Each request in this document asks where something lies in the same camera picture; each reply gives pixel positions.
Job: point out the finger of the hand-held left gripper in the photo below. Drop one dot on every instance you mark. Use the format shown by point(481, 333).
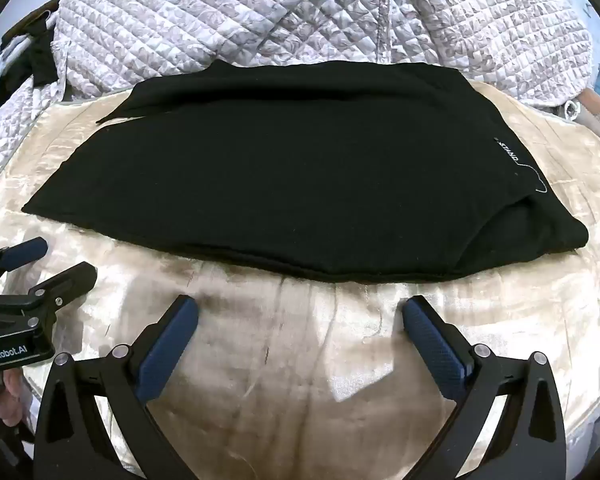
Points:
point(72, 277)
point(25, 252)

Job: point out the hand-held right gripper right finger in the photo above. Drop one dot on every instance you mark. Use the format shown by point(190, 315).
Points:
point(430, 345)

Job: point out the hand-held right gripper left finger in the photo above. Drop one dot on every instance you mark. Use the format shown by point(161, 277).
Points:
point(172, 340)

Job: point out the black pants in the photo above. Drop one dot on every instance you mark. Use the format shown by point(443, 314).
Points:
point(300, 170)

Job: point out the person's left hand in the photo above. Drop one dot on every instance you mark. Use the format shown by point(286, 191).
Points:
point(9, 395)

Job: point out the beige velvet blanket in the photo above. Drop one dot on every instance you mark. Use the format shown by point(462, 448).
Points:
point(300, 340)

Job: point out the black garment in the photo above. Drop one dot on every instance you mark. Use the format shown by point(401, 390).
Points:
point(42, 57)

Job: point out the quilted floral bedspread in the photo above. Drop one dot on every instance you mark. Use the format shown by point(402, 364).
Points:
point(230, 10)

